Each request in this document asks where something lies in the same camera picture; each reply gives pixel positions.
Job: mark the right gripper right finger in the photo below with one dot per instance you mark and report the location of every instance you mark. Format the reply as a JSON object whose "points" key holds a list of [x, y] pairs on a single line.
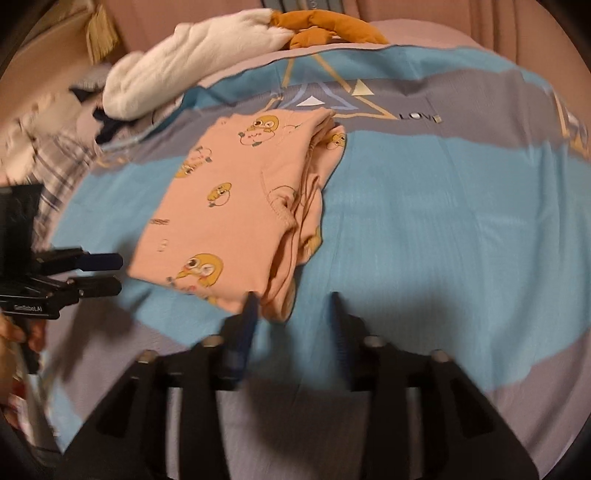
{"points": [[426, 418]]}

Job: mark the pile of small clothes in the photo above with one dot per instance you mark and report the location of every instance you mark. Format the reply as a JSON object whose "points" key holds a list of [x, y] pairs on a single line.
{"points": [[48, 115]]}

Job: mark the person's left hand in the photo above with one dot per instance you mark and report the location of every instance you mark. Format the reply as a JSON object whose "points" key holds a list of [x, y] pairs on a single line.
{"points": [[12, 337]]}

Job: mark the blue grey bed cover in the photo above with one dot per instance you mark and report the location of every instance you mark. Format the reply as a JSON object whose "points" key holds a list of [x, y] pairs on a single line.
{"points": [[458, 219]]}

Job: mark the straw tassel hanging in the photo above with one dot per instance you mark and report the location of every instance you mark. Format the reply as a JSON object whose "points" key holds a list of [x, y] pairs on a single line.
{"points": [[101, 35]]}

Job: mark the dark blue garment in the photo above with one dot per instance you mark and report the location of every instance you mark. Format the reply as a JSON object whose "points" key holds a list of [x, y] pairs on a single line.
{"points": [[107, 127]]}

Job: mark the white plush goose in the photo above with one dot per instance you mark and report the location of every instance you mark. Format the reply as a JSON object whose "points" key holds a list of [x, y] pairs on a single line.
{"points": [[141, 82]]}

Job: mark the pink curtain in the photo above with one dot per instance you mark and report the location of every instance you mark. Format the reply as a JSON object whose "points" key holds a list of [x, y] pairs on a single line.
{"points": [[523, 31]]}

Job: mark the plaid pillow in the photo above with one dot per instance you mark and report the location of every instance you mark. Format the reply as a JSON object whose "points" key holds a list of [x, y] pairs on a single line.
{"points": [[60, 162]]}

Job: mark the pink cartoon print shirt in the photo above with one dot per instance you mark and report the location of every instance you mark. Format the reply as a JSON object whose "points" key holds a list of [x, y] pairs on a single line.
{"points": [[244, 210]]}

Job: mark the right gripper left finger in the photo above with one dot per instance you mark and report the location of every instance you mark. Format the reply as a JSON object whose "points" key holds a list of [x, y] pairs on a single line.
{"points": [[125, 435]]}

